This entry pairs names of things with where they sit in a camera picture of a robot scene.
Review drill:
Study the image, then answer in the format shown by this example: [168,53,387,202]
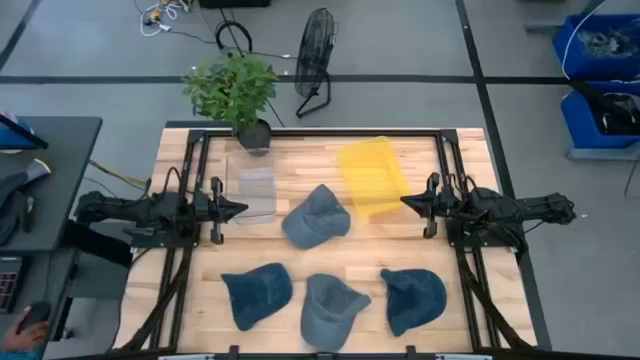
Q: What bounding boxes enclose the clear plastic bin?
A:
[224,152,278,225]

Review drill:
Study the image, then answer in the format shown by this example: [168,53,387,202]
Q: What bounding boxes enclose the black plant pot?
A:
[235,118,274,157]

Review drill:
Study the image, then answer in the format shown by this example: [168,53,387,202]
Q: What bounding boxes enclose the long white cable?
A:
[560,0,609,81]

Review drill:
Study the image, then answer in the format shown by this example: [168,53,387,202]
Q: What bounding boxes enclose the green leafy plant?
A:
[181,51,279,134]

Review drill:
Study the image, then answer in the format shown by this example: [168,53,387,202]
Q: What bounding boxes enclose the dark grey desk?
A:
[0,115,104,254]

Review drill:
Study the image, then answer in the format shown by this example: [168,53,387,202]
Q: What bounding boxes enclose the dark cloth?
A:
[0,170,37,247]

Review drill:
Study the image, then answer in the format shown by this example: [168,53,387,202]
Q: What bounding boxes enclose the dark blue baseball cap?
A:
[379,268,448,338]
[220,262,294,332]

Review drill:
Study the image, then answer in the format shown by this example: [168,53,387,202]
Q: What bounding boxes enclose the black aluminium rig frame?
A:
[112,127,540,360]

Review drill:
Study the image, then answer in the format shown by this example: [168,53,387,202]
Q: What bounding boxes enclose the yellow plastic bin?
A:
[337,135,414,219]

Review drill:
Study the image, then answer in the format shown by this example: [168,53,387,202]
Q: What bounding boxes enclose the black handheld device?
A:
[17,300,53,334]

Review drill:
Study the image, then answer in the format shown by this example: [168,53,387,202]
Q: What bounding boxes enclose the blue plastic storage bin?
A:
[560,81,640,150]
[551,13,640,82]

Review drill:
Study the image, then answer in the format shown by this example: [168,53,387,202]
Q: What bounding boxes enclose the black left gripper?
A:
[192,175,250,246]

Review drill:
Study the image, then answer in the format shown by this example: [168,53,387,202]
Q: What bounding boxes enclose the person's hand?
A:
[0,319,50,354]

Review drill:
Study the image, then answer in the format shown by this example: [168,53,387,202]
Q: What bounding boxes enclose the white cable bundle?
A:
[132,0,194,38]

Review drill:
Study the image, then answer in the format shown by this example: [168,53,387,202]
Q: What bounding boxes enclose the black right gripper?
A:
[399,171,464,240]

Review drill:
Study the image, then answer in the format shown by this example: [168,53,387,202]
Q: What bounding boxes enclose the black coiled cable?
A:
[214,19,254,54]

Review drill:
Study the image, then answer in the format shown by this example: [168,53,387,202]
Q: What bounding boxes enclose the black floor fan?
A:
[293,6,338,120]

